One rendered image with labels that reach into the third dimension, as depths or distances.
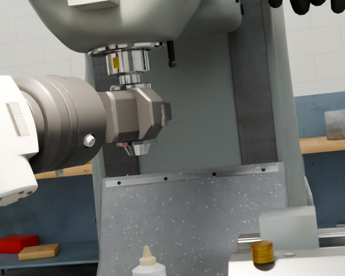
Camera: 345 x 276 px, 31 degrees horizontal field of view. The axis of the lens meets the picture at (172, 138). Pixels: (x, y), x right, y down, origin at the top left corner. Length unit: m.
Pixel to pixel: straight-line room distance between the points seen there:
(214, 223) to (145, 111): 0.44
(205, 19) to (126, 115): 0.24
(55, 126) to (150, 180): 0.56
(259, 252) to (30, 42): 4.75
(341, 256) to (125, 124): 0.25
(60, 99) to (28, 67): 4.75
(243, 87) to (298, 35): 3.86
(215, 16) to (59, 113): 0.32
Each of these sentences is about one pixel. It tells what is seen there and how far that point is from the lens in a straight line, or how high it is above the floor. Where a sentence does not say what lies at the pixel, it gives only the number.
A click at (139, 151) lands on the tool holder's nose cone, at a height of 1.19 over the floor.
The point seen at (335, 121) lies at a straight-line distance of 4.39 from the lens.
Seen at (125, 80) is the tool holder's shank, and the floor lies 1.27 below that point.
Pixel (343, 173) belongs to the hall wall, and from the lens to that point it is 4.94.
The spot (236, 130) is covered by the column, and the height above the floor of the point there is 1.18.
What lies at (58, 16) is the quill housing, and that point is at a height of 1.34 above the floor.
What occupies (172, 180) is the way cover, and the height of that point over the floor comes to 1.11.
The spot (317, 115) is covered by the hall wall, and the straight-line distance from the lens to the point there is 4.88.
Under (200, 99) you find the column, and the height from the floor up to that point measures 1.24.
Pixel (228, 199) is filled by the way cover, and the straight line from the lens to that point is 1.04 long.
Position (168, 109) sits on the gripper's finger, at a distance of 0.70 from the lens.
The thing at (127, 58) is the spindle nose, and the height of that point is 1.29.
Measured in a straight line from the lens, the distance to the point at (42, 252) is 4.73.
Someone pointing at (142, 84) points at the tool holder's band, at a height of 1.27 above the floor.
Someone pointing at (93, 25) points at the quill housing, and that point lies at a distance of 0.63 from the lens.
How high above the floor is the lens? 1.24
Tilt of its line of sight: 3 degrees down
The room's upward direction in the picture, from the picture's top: 6 degrees counter-clockwise
